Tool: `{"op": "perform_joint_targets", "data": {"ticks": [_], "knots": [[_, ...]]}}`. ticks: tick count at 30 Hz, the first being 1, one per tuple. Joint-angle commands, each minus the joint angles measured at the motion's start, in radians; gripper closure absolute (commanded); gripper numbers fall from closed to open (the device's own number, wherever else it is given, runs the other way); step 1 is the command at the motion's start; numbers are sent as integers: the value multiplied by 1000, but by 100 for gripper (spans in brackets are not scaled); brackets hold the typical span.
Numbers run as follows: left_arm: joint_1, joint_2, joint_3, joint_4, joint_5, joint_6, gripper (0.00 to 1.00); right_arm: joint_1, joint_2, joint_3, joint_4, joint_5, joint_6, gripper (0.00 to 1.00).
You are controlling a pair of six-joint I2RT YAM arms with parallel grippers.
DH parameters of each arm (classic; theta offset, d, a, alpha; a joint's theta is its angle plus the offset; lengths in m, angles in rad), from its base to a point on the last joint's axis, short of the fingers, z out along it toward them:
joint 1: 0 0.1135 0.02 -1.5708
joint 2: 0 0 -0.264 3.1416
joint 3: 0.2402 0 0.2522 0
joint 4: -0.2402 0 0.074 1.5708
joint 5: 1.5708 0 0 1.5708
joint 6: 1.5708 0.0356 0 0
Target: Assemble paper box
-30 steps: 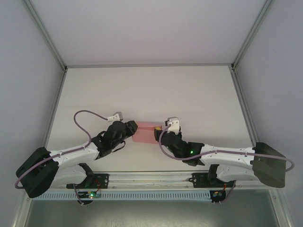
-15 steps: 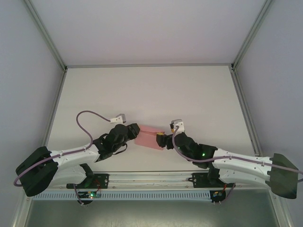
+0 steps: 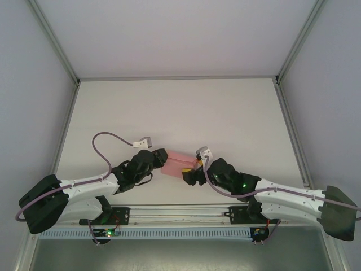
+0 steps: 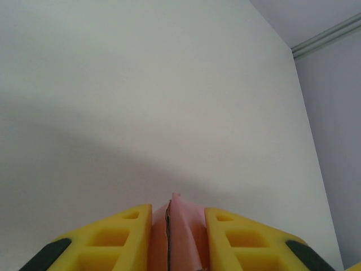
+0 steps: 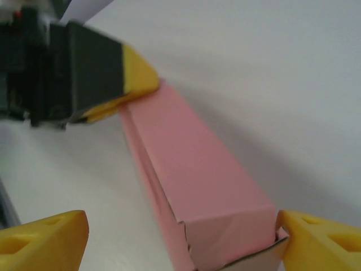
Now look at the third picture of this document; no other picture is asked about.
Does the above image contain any pink paper box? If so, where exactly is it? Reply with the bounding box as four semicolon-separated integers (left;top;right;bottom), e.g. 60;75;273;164
160;150;199;179

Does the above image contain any aluminium mounting beam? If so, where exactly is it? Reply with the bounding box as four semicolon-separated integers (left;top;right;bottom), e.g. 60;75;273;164
60;205;322;228

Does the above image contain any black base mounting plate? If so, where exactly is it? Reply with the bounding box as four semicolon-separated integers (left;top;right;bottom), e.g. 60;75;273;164
228;206;271;226
78;207;131;226

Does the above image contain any circuit board with green light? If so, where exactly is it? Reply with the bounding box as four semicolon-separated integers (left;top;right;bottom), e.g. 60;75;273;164
94;228;121;238

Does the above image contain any white slotted cable duct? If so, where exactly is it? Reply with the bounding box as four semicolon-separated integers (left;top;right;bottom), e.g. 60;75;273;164
38;227;252;241

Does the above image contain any aluminium table rear rail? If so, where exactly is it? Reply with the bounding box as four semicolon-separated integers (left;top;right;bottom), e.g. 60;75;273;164
77;75;280;82

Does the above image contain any aluminium table side rail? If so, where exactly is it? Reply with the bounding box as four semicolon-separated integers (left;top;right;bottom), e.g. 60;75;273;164
274;78;311;189
50;80;81;177

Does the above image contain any aluminium frame post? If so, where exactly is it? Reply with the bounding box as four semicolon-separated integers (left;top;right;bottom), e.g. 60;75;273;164
275;0;325;85
27;0;81;85

